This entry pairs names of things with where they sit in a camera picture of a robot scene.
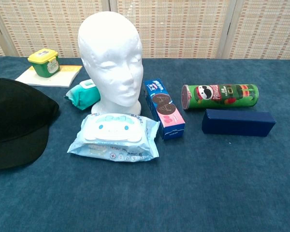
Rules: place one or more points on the black baseball cap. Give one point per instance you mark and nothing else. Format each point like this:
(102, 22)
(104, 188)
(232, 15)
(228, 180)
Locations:
(14, 116)

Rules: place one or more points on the white foam mannequin head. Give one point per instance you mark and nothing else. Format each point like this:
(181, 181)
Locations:
(108, 60)

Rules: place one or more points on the blue cookie box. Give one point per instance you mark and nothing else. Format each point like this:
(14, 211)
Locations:
(166, 111)

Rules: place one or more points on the light blue cartoon wipes pack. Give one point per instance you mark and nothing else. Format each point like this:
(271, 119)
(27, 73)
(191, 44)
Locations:
(111, 130)

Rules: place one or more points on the teal wet wipes pack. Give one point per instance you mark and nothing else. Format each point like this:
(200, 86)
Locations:
(83, 95)

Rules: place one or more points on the blue felt table cover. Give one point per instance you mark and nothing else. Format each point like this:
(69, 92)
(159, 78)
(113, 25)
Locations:
(183, 181)

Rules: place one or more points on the green Pringles can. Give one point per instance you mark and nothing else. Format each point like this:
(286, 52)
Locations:
(222, 96)

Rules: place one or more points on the white and yellow book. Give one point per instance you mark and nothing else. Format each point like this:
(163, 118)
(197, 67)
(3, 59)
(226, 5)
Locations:
(62, 78)

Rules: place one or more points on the dark blue rectangular box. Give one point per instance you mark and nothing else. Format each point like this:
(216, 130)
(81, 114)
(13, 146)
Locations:
(236, 123)

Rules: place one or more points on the woven bamboo folding screen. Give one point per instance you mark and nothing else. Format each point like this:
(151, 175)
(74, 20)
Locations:
(183, 24)

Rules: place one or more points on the green container with yellow lid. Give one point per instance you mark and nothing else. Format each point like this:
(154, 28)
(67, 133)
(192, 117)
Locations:
(44, 65)

